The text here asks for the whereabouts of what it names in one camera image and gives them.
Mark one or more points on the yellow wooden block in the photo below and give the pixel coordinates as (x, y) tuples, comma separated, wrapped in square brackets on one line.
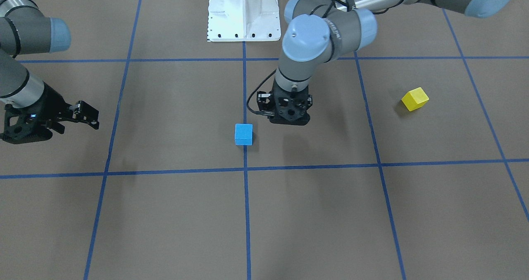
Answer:
[(415, 99)]

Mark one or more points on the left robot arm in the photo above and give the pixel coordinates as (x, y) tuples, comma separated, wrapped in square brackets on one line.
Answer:
[(321, 31)]

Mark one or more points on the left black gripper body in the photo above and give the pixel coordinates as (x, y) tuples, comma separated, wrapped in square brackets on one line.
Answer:
[(263, 100)]

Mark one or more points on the blue wooden block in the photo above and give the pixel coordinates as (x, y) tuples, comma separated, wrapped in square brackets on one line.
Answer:
[(243, 134)]

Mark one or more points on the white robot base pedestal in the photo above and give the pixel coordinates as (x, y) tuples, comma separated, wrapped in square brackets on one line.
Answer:
[(243, 20)]

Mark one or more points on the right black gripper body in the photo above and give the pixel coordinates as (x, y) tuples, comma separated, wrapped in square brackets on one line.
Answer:
[(52, 103)]

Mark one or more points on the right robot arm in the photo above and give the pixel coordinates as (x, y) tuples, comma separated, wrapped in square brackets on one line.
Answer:
[(24, 30)]

